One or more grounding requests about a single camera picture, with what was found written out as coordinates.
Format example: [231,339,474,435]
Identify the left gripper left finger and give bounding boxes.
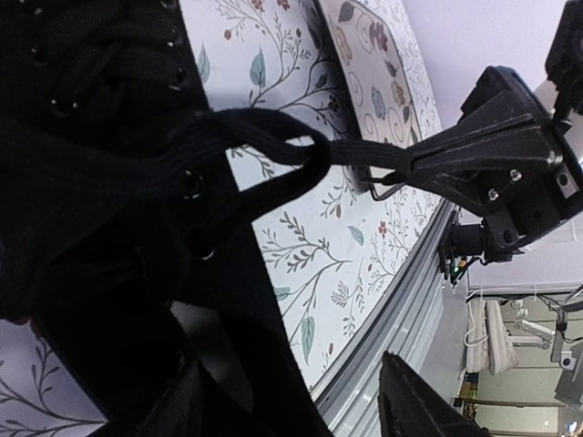
[90,354,215,437]

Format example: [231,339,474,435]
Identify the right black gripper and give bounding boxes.
[409,66,582,250]

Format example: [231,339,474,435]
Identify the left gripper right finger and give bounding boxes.
[378,351,489,437]

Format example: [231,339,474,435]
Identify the black canvas shoe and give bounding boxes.
[1,1,329,436]

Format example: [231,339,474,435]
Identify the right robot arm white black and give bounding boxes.
[407,1,582,264]

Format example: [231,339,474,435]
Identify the floral square plate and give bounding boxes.
[317,1,422,206]

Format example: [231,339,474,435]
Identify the floral patterned table mat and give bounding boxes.
[1,1,439,436]

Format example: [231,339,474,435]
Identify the front aluminium rail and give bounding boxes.
[313,201,467,436]

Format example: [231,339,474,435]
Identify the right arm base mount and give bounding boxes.
[438,221,485,286]

